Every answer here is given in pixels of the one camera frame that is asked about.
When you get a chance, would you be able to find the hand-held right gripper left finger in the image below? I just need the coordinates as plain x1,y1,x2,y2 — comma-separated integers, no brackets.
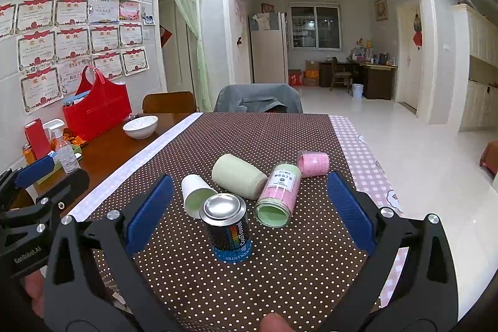
43,174,176,332

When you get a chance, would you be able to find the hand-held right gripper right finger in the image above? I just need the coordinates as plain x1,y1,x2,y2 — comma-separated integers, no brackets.
322,172,460,332

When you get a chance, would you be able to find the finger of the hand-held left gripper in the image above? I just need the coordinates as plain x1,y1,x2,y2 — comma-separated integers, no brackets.
29,169,91,218
0,155,56,210

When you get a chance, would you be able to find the white paper cup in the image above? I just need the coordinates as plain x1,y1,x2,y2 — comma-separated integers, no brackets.
181,174,218,218

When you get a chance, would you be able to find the small pink cup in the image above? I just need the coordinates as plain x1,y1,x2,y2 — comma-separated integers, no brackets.
297,150,331,178

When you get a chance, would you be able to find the pink labelled cup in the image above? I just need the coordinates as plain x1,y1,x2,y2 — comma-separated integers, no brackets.
255,162,303,228

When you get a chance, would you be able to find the pale green cup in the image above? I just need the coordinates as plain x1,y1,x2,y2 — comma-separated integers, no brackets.
212,154,267,200

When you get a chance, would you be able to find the person's left hand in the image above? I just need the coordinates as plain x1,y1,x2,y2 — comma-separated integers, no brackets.
21,270,46,318

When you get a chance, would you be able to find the person's right hand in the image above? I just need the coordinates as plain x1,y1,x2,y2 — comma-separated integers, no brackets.
260,312,296,332

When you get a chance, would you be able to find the clear spray bottle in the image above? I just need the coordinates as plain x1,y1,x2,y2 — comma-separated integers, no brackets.
44,120,80,174

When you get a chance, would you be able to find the orange foil packet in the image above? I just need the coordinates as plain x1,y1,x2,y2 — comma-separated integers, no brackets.
62,133,87,147

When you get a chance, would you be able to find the pink checkered tablecloth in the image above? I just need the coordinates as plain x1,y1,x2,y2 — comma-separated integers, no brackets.
329,115,409,309

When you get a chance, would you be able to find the black metal can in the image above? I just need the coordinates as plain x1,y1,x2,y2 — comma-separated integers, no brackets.
199,193,253,263

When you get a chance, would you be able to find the red felt bag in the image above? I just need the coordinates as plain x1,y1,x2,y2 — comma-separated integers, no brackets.
62,65,132,142

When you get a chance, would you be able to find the white bowl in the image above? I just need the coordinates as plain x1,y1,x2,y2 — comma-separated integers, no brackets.
122,115,159,140

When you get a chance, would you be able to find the brown dotted tablecloth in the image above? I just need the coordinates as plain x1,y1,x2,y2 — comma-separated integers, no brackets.
62,112,384,332

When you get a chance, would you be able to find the dark wooden desk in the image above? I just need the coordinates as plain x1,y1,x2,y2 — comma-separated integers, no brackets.
320,60,398,100

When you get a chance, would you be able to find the wooden desk chair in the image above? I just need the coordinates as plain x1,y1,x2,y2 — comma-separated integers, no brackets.
330,57,353,91

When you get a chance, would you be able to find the brown cardboard box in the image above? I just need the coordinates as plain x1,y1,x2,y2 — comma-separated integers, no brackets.
303,60,320,87

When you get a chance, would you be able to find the brown wooden furniture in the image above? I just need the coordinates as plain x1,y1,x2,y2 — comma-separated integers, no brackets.
479,141,498,181

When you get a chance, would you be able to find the chair with grey jacket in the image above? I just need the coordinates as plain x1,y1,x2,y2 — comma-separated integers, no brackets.
213,84,304,114

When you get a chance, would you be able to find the row of small bottles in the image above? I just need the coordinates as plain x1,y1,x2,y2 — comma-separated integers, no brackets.
352,38,397,65

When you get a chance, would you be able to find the white door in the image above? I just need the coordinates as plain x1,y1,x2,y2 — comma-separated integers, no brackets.
397,1,423,111

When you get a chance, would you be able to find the green lace curtain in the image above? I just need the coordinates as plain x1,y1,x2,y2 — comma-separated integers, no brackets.
157,0,213,111

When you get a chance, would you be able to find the white refrigerator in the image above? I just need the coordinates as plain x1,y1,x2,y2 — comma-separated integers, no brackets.
249,12,289,84

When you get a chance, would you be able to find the window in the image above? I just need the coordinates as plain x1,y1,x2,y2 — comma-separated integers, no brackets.
290,5,342,49

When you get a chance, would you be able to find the red hanging decoration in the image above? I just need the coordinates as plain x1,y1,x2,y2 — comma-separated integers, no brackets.
412,13,424,49

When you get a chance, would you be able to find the white cabinet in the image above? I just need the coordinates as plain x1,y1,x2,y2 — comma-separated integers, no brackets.
451,3,498,132

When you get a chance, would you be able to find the group of wall certificates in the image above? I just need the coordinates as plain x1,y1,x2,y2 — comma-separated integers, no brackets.
0,0,150,114

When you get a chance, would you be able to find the red paper wall decoration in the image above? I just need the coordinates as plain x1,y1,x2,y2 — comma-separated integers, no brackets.
160,25,174,49

